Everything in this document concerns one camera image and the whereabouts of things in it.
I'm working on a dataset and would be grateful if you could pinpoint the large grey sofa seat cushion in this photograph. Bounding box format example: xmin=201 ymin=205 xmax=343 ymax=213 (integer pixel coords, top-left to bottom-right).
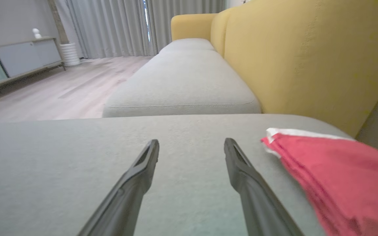
xmin=0 ymin=113 xmax=357 ymax=236

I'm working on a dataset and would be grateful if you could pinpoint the yellow sofa armrest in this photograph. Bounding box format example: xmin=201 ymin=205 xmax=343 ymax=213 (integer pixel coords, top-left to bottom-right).
xmin=171 ymin=13 xmax=218 ymax=41

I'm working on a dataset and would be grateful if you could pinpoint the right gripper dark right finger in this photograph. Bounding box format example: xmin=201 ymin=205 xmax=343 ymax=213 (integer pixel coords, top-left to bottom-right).
xmin=224 ymin=138 xmax=304 ymax=236

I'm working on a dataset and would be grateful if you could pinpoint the small grey sofa seat cushion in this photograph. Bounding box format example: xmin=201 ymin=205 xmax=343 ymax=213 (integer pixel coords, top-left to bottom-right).
xmin=159 ymin=38 xmax=215 ymax=54

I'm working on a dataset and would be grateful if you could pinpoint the grey pleated curtain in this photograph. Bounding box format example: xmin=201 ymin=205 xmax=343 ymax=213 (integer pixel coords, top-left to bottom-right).
xmin=65 ymin=0 xmax=153 ymax=59
xmin=145 ymin=0 xmax=227 ymax=53

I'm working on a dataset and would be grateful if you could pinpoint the wide yellow sofa backrest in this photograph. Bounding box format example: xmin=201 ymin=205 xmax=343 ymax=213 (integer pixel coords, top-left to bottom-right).
xmin=223 ymin=0 xmax=378 ymax=138

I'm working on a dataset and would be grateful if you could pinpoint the white ribbed plant pot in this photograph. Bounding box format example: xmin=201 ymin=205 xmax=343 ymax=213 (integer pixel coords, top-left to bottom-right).
xmin=59 ymin=43 xmax=80 ymax=67

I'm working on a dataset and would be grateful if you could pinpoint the red jersey with white stripes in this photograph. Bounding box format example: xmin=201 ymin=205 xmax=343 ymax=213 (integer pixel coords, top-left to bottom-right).
xmin=261 ymin=128 xmax=378 ymax=236

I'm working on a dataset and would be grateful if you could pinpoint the narrow yellow sofa backrest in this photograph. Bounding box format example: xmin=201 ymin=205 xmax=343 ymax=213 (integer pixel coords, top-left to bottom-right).
xmin=210 ymin=8 xmax=239 ymax=58

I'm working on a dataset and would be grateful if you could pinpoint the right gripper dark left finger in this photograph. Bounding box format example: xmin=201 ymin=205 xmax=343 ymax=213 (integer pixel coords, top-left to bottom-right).
xmin=77 ymin=139 xmax=160 ymax=236

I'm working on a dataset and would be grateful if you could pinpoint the brown plant trunk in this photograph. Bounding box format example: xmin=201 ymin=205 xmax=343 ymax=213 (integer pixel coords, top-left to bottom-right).
xmin=47 ymin=0 xmax=69 ymax=45

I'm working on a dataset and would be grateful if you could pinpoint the grey low tv cabinet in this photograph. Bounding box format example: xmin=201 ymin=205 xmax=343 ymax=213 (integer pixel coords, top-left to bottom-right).
xmin=0 ymin=37 xmax=66 ymax=94

